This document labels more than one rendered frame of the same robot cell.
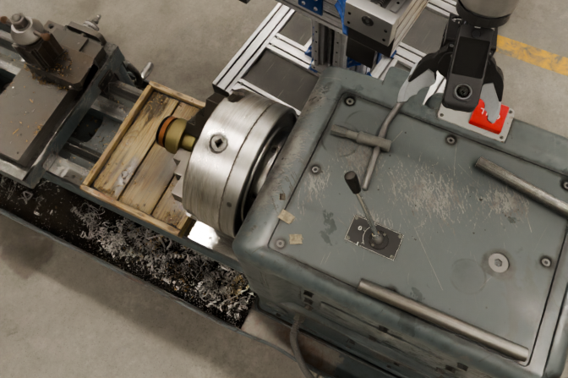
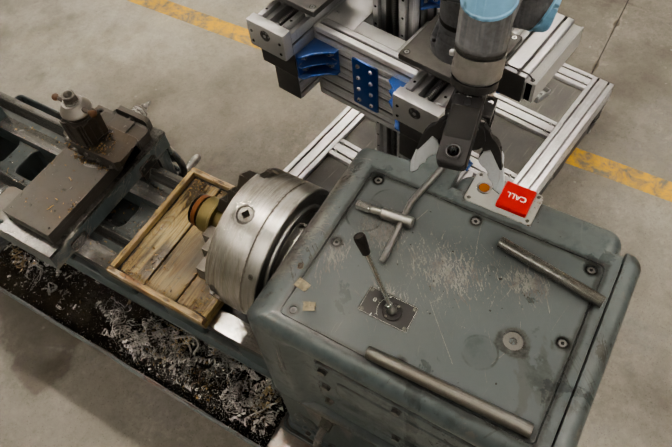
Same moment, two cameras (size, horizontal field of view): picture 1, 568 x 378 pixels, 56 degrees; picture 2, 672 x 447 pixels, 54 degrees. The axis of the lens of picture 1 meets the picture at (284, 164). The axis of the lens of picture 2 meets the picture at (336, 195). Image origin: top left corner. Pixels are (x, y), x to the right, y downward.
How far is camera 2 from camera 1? 0.31 m
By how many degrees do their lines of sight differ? 12
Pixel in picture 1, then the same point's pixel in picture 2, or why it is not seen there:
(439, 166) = (461, 245)
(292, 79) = not seen: hidden behind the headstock
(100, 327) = not seen: outside the picture
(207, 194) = (230, 265)
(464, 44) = (456, 110)
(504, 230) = (521, 309)
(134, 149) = (168, 234)
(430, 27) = (512, 140)
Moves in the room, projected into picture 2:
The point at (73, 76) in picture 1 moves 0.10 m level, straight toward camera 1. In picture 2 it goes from (115, 155) to (130, 181)
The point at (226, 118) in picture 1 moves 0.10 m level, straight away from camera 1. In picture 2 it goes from (255, 191) to (248, 154)
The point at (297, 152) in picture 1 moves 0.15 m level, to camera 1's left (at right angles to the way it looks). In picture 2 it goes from (320, 225) to (242, 229)
